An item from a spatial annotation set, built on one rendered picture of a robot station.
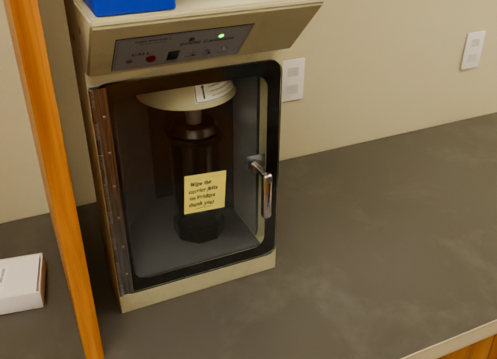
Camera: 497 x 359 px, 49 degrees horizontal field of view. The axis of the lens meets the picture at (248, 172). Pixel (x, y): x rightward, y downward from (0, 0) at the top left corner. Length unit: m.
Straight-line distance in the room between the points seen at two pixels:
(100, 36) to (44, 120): 0.13
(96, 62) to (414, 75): 1.15
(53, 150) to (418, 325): 0.70
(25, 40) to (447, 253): 0.93
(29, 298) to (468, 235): 0.93
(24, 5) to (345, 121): 1.11
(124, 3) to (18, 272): 0.64
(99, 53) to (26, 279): 0.54
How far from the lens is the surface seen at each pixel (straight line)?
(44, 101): 0.73
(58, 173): 0.77
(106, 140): 0.85
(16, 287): 1.12
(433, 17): 1.69
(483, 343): 1.23
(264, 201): 0.95
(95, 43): 0.71
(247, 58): 0.89
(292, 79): 1.46
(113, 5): 0.69
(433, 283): 1.17
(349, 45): 1.54
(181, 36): 0.74
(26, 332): 1.09
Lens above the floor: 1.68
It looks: 30 degrees down
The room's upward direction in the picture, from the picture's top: straight up
